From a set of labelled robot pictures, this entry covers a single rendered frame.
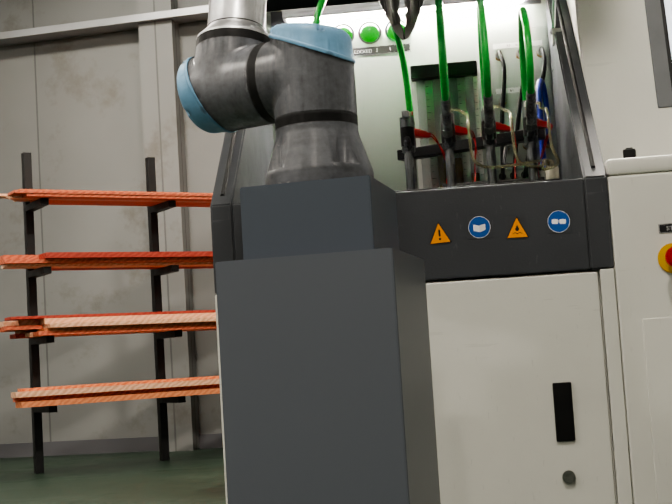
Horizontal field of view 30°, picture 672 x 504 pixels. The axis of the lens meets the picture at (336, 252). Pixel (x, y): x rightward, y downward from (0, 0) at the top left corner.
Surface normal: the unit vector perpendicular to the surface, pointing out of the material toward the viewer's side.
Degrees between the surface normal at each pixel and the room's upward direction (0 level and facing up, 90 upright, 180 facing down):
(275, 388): 90
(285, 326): 90
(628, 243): 90
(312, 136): 73
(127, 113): 90
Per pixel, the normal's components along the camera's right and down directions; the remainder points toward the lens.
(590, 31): -0.12, -0.32
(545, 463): -0.11, -0.08
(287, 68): -0.51, -0.04
